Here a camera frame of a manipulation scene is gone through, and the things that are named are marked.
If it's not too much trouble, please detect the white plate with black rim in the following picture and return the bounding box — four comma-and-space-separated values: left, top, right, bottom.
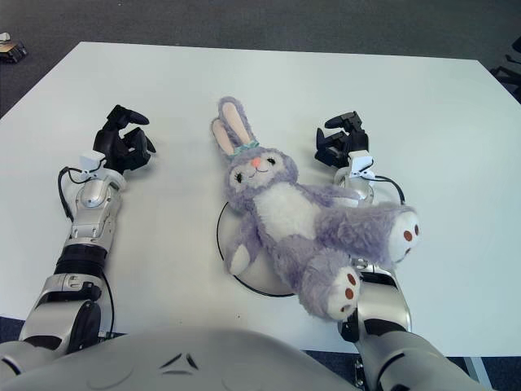
217, 201, 294, 297

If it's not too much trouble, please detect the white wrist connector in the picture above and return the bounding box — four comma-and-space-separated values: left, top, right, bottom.
348, 149, 375, 179
79, 152, 105, 180

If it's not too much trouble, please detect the grey robot torso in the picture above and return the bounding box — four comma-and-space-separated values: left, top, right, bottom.
0, 325, 355, 391

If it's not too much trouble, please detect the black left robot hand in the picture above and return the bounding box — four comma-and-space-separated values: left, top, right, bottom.
92, 104, 158, 175

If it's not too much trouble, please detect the white left wrist connector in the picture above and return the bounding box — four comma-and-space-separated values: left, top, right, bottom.
79, 152, 105, 180

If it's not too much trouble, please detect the black office chair base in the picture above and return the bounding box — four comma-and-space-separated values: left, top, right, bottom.
490, 52, 521, 99

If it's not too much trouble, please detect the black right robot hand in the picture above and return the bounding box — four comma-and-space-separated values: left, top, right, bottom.
313, 110, 370, 168

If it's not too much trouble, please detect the metal bracket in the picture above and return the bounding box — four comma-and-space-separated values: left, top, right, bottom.
352, 358, 367, 388

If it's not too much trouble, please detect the white right wrist connector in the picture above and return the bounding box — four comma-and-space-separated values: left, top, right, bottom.
348, 149, 375, 179

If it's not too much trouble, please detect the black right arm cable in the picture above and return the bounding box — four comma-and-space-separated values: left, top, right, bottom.
372, 174, 406, 204

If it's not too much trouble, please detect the purple plush bear doll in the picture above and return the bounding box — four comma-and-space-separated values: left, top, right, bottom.
210, 96, 421, 323

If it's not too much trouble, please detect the black and yellow box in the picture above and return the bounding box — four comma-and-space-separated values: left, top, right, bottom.
0, 40, 28, 63

